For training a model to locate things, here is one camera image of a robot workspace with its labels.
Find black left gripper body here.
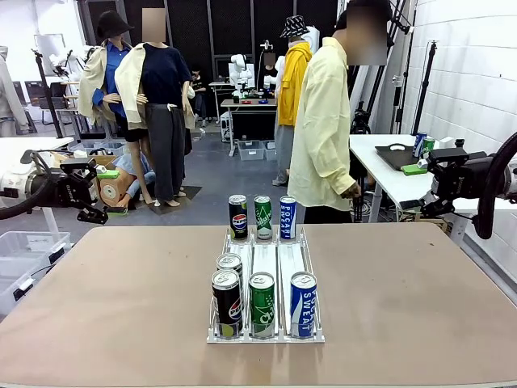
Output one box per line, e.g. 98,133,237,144
52,157,100,211

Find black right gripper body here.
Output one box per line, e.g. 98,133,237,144
427,147,509,200

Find black serving tray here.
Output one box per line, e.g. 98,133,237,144
374,144,425,171

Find person right forearm yellow sleeve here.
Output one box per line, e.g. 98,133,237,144
321,151,359,196

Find person in yellow shirt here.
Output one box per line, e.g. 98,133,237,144
287,0,391,226

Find seated person in black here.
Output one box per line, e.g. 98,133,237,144
189,68,210,122

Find standing person in background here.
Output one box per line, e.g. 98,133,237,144
260,51,282,98

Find brown cardboard box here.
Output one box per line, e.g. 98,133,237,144
48,150,119,211

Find wooden crate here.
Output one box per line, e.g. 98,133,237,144
415,216,452,234

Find tan round cylinder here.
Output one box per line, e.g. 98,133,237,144
99,171,137,209

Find kneeling mannequin light blue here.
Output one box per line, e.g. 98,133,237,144
111,153,157,213

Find clear bins with black items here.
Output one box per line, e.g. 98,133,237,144
70,139,127,158

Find large white work table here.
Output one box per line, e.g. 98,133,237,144
349,133,517,247

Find thin black upright stand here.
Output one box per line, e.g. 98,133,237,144
393,72,406,134

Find clear plastic storage bin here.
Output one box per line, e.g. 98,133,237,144
0,230,72,280
0,256,46,317

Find white side table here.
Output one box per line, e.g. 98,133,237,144
0,136,76,243

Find black light stand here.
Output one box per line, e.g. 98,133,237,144
410,39,440,137

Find black mannequin base mat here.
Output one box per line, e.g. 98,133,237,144
149,184,203,215

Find black leaning stand poles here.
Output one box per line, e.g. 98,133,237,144
365,0,413,122

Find mannequin with beige coat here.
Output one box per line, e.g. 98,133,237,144
78,11,137,143

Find black tripod stand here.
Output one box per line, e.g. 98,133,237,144
31,48,65,139

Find mannequin navy top grey trousers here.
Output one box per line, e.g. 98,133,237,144
115,7,195,208

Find mannequin in grey hoodie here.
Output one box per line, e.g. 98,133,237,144
0,45,29,137

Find white computer tower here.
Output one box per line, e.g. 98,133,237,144
220,111,233,142

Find white board on stand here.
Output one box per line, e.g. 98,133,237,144
34,34,72,78

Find black lime Pepsi can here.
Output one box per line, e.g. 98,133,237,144
211,268,245,340
216,252,244,290

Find clear floor bin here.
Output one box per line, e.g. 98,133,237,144
262,139,280,162
237,139,266,162

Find black brimmed hat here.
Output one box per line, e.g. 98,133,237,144
95,11,135,41

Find mannequin in yellow hoodie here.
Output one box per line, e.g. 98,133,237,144
274,36,314,188

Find far grey work table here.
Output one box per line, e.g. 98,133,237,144
220,96,280,157

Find green star print can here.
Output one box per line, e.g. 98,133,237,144
254,195,272,240

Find white hooded garment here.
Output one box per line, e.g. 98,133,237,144
305,24,322,52

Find white robot on far table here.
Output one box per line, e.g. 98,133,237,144
228,52,254,100

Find white can dispenser rack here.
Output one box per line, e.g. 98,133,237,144
205,226,326,344

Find patterned bucket hat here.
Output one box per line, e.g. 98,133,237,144
280,15,310,40

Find black corrugated cable hose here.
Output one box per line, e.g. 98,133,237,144
473,131,517,240
0,177,58,221

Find black camera tripod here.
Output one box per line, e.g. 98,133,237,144
349,100,372,135

